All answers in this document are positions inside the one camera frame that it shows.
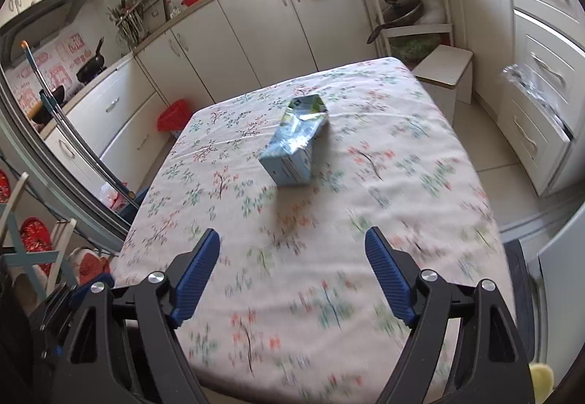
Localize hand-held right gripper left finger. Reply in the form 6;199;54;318
61;228;221;404

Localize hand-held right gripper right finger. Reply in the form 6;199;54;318
365;226;535;404

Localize trash bin with red bag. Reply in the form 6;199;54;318
158;99;192;140

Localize blue green milk carton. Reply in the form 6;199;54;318
259;94;331;188

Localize floral tablecloth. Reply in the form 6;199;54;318
110;57;513;404

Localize white refrigerator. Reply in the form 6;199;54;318
537;198;585;368

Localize white stove-side cabinet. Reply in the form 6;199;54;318
43;54;174;195

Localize white wooden stool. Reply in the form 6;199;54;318
412;45;475;124

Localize black wok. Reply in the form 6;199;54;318
28;85;65;124

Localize clear plastic bag in drawer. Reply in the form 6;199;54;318
503;64;572;140

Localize black frying pan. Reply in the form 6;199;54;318
75;37;107;83

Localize white base cabinets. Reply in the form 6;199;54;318
135;0;380;121

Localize kitchen utensil rack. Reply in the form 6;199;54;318
109;0;167;46

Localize white drawer cabinet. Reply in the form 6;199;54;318
425;0;585;197

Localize range hood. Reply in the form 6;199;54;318
0;0;99;39

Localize white tote bag blue straps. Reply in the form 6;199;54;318
0;171;78;299

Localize steel wok with handle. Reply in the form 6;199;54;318
367;0;425;45

